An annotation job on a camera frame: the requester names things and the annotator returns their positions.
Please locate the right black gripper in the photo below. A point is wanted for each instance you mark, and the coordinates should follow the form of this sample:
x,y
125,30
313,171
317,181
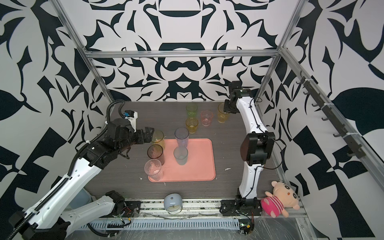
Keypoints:
x,y
226,108

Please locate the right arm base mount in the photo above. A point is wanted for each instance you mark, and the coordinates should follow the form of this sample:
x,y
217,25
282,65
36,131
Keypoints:
x,y
240,206

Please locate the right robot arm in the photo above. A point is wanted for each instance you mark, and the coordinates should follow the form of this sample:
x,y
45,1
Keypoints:
x,y
258,144

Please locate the white slotted cable duct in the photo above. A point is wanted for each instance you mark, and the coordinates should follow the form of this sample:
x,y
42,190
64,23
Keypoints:
x,y
169,224

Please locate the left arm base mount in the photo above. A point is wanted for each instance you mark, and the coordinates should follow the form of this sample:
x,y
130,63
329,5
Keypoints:
x,y
125,209

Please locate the blue tall glass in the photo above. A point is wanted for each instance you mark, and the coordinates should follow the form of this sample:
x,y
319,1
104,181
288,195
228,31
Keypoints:
x,y
182,136

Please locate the yellow short glass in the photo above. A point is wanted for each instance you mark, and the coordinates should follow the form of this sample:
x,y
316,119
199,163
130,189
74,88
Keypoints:
x,y
192,125

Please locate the green short glass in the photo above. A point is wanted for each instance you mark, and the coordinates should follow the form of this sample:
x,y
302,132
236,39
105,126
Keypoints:
x,y
192,110

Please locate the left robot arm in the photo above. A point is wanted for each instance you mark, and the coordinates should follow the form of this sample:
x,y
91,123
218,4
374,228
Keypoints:
x,y
48,218

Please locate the white round timer device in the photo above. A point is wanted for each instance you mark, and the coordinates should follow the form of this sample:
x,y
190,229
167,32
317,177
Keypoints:
x,y
173,203

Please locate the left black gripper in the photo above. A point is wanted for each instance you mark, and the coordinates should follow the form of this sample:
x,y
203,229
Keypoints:
x,y
141,138

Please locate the pink plastic tray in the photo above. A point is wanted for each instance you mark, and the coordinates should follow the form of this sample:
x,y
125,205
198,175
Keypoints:
x,y
199,167

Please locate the pink short glass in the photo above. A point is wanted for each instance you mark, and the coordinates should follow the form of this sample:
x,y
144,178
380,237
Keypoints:
x,y
206,118

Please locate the smoky grey tall glass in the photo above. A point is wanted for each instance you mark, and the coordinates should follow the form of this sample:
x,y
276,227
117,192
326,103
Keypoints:
x,y
156,152

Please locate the clear tall glass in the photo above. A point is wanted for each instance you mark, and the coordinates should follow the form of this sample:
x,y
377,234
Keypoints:
x,y
153,168

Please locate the orange tall glass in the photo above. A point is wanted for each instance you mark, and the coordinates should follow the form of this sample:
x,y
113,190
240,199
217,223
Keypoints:
x,y
222,115

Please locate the light green tall glass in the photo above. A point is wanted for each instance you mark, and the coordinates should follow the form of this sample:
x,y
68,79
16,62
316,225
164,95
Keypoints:
x,y
158,138

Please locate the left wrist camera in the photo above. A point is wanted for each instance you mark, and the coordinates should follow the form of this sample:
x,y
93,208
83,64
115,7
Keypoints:
x,y
132,117

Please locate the teal frosted glass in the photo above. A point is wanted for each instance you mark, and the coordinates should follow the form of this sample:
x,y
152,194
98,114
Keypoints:
x,y
181,155

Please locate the black wall hook rail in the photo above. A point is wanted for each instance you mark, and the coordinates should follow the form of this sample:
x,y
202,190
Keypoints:
x,y
333,115

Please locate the light blue container lid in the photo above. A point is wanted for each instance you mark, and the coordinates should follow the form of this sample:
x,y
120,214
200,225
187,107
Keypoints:
x,y
81,199

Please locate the pink plush pig toy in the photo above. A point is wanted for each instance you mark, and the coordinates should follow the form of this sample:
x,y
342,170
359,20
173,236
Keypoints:
x,y
282,197

